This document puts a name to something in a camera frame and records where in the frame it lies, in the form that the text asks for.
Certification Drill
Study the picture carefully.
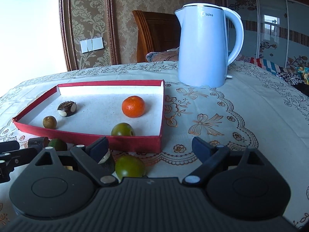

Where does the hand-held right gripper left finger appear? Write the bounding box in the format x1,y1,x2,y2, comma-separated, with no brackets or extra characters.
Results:
29,136,119,187

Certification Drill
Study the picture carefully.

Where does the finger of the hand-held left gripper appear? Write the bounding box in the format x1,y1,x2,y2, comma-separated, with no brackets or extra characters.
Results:
0,141,20,152
0,148,38,168

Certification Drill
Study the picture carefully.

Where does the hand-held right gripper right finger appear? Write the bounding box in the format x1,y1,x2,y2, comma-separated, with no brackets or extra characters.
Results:
182,136,273,186

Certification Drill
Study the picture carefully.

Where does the dark sugarcane piece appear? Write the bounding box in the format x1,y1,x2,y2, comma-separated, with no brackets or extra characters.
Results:
98,148,116,174
27,137,50,149

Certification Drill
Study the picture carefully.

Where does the green tomato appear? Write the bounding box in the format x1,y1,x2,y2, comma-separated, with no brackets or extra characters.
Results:
111,123,136,137
115,155,146,180

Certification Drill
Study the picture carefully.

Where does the red shallow box tray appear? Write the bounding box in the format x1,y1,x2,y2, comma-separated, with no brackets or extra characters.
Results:
13,79,165,153

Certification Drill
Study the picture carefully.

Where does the green lime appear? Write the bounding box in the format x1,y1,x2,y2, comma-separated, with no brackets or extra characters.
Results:
48,138,68,151

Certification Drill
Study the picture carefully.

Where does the brown longan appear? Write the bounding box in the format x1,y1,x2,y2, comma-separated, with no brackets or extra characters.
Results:
43,116,57,129

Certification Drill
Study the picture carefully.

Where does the dark peeled water chestnut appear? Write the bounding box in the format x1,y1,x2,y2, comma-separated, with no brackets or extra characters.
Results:
57,101,78,117

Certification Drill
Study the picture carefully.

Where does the orange mandarin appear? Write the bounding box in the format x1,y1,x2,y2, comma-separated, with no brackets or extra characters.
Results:
121,96,146,118

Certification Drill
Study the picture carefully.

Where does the light blue electric kettle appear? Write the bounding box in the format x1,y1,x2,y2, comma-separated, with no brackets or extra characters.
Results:
174,3,244,89

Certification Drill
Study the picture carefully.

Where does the plush pink grey pillow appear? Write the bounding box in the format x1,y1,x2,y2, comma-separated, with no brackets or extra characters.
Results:
145,48,180,62

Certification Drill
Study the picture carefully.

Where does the colourful striped blanket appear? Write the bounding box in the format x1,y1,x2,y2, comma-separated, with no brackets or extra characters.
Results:
235,54,288,76

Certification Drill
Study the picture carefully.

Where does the dark floral cloth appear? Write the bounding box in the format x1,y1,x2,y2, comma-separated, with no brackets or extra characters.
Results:
278,71,309,92

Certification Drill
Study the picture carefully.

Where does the wardrobe with floral sliding doors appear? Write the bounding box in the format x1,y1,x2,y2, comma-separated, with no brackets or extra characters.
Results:
223,0,309,70

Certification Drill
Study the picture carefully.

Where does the white wall light switch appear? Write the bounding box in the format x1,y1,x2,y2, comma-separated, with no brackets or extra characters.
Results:
80,37,104,53

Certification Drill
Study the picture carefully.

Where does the wooden wall moulding frame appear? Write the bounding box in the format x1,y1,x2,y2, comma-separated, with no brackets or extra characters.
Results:
59,0,119,72

